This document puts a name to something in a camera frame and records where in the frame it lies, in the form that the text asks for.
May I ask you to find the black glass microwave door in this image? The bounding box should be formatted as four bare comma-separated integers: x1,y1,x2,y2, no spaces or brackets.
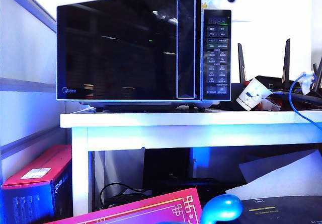
56,0,203,101

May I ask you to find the white yellow snack box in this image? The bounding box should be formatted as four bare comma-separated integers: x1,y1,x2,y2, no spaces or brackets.
201,0,222,10

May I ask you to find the black Midea microwave oven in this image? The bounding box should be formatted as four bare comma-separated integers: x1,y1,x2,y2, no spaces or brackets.
56,0,232,113

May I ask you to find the small black box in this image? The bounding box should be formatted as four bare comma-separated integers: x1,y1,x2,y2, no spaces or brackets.
230,83,250,111

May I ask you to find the pink gift box gold pattern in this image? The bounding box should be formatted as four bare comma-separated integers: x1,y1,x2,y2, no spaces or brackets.
45,187,203,224

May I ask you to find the black box yellow print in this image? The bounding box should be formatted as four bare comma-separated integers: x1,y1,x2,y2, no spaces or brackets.
235,195,322,224

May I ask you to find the white table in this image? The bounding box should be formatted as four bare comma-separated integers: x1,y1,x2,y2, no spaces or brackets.
59,109,322,217

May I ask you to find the white paper cup blue print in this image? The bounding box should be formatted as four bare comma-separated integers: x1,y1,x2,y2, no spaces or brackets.
235,78,272,111

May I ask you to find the red white crumpled packet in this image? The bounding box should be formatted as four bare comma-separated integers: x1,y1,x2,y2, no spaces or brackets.
258,93,282,111

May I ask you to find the black router with antennas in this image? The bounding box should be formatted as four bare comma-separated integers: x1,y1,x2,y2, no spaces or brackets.
237,38,322,109

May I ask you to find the shiny blue balloon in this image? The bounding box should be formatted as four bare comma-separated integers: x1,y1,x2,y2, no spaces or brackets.
200,193,244,224

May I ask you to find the red and blue carton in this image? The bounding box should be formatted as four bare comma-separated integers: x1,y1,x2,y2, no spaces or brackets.
1,144,73,224

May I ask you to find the white tape tag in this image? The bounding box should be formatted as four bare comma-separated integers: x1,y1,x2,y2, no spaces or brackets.
299,70,316,95

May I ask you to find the white foam sheet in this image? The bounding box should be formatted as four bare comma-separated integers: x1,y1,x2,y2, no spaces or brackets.
224,148,322,201

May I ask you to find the black power cable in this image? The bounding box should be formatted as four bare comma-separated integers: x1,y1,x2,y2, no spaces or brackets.
100,182,151,209

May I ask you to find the blue network cable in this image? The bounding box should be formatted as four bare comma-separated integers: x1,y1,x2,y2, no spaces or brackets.
288,71,322,131

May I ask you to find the grey partition frame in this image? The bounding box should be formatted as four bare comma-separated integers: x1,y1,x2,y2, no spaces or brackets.
0,0,61,157

